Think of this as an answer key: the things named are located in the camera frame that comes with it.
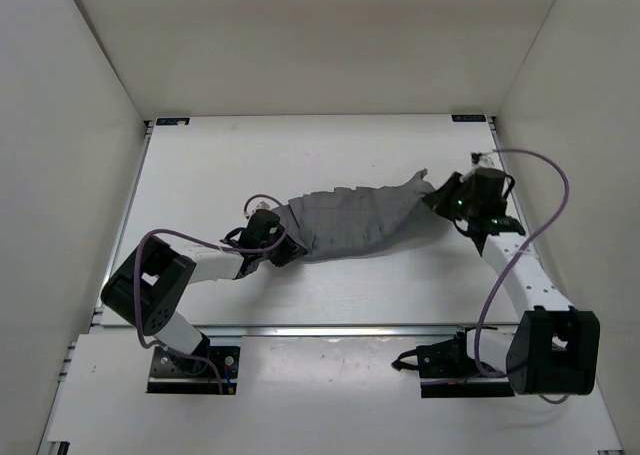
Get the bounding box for right blue corner label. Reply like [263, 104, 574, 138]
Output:
[451, 114, 487, 123]

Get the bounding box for blue corner label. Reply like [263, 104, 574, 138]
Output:
[451, 114, 487, 123]
[155, 117, 190, 126]

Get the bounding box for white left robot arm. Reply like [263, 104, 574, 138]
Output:
[100, 206, 307, 377]

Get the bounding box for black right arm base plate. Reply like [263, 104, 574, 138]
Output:
[416, 340, 515, 399]

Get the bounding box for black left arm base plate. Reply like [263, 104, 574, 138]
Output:
[146, 345, 241, 396]

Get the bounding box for left blue corner label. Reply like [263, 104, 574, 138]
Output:
[155, 117, 190, 126]

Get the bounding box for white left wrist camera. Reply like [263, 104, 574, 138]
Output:
[246, 200, 271, 219]

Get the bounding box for aluminium front table rail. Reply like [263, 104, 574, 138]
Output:
[200, 324, 462, 338]

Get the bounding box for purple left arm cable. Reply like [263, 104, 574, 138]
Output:
[131, 193, 289, 395]

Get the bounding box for grey pleated skirt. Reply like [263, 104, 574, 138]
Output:
[274, 168, 449, 262]

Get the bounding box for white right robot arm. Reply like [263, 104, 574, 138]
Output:
[391, 168, 600, 403]

